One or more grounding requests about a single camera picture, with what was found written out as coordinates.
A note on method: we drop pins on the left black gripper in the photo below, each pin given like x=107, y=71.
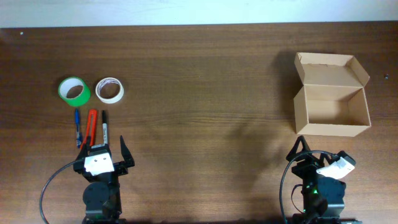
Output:
x=121, y=167

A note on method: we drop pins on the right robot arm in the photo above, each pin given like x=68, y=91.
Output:
x=322, y=189

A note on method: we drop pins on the brown cardboard box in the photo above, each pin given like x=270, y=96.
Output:
x=332, y=101

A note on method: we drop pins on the green tape roll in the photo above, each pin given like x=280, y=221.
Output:
x=67, y=84

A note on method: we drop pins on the black permanent marker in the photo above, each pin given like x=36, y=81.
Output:
x=105, y=127

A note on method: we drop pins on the blue ballpoint pen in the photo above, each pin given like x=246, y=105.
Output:
x=78, y=133

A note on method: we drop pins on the cream masking tape roll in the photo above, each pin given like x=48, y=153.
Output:
x=105, y=81

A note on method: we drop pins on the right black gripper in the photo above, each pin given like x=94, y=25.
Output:
x=310, y=163

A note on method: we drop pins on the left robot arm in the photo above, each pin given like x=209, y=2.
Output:
x=102, y=196

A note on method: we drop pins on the orange utility knife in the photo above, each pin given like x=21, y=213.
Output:
x=90, y=132

